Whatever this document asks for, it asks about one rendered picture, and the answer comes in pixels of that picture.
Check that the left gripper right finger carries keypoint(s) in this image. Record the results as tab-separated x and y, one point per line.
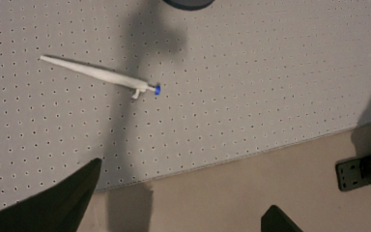
275	220

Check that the white pipette with blue button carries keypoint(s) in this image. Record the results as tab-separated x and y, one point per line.
116	78

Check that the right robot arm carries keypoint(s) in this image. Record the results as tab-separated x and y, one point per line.
359	175

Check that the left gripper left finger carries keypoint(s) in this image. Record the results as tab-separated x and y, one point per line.
57	209

